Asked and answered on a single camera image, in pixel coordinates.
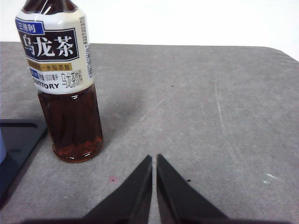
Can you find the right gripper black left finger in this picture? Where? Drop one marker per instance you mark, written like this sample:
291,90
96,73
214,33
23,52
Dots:
130,200

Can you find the blue ribbed cup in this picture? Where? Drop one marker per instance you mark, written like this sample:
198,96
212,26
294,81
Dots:
2,147

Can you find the dark glossy tray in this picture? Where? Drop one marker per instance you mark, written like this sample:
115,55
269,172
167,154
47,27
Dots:
18,149

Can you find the dark oolong tea bottle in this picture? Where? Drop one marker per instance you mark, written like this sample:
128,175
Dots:
67,116

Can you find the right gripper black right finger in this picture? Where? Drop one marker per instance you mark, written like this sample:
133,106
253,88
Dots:
177,200

